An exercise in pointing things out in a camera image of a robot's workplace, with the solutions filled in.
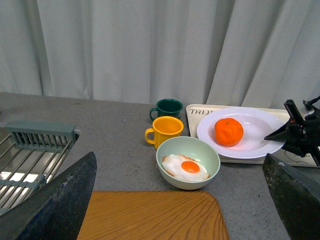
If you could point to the dark green mug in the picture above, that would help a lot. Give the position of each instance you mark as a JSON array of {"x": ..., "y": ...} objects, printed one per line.
[{"x": 166, "y": 107}]

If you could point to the orange mandarin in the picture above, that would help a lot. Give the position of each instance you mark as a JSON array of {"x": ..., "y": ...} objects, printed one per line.
[{"x": 228, "y": 132}]

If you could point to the fake fried egg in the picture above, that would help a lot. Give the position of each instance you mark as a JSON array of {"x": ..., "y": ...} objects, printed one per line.
[{"x": 184, "y": 168}]

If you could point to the grey curtain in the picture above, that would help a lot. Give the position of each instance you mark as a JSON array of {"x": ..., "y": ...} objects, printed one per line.
[{"x": 250, "y": 53}]

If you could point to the white round plate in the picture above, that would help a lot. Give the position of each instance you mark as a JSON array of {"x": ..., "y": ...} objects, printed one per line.
[{"x": 257, "y": 124}]

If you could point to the wooden cutting board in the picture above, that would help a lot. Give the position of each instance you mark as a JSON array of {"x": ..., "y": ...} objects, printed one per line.
[{"x": 153, "y": 215}]

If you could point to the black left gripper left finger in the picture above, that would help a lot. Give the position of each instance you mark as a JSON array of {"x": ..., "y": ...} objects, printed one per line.
[{"x": 57, "y": 210}]

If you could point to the yellow mug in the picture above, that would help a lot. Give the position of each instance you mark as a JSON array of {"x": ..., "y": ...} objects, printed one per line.
[{"x": 163, "y": 128}]

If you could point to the light green bowl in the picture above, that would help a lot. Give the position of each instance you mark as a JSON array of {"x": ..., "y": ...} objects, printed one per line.
[{"x": 193, "y": 148}]

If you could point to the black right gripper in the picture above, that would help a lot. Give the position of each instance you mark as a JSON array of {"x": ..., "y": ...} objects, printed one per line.
[{"x": 301, "y": 134}]

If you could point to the grey dish drying rack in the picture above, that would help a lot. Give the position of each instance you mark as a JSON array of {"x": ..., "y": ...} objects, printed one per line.
[{"x": 31, "y": 153}]

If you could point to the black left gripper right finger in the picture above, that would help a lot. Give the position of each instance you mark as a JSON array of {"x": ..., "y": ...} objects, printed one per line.
[{"x": 296, "y": 198}]

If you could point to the cream bear tray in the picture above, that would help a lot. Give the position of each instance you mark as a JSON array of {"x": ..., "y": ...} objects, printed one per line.
[{"x": 196, "y": 112}]

